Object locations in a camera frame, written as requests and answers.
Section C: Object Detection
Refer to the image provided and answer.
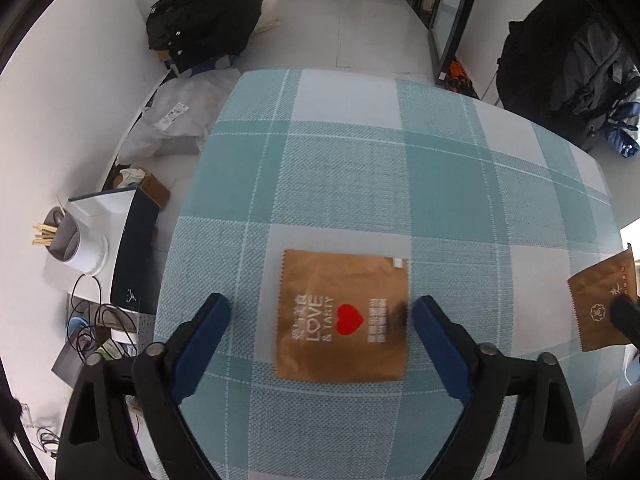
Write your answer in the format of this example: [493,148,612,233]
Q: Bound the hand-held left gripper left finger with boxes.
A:
[55,292,232,480]

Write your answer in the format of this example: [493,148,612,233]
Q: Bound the dark blue box white lid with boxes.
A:
[42,185,161,316]

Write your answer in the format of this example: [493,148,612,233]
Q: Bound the black hanging backpack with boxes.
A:
[496,0,640,153]

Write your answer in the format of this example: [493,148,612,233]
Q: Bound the black framed mirror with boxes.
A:
[412,0,487,83]

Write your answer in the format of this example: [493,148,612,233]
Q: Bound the silver folded umbrella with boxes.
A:
[602,75,640,158]

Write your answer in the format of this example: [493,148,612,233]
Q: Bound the brown cardboard box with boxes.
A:
[112,167,172,211]

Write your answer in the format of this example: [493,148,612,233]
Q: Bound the brown packet with red heart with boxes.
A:
[275,249,410,382]

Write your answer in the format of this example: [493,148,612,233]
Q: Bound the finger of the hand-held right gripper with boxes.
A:
[612,294,640,353]

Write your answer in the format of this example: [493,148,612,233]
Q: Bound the black bag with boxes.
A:
[146,0,263,68]

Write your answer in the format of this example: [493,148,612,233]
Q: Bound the teal checkered tablecloth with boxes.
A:
[135,67,626,480]

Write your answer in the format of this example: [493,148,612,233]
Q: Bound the bundle of wooden chopsticks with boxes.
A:
[31,195,68,250]

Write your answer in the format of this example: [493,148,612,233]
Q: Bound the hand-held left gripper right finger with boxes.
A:
[411,295,587,480]

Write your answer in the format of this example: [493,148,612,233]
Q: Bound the cream white bag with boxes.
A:
[252,0,283,36]

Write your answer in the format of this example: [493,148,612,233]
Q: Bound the clear plastic bag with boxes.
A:
[120,67,241,161]

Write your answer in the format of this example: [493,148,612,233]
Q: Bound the white cup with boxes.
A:
[45,207,108,276]

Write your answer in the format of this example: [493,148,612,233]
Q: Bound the blue round object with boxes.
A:
[66,316,96,343]

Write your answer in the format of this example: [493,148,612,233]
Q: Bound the brown packet with flower print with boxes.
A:
[567,242,640,352]

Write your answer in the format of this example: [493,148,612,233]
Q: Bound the orange object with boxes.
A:
[446,60,472,92]

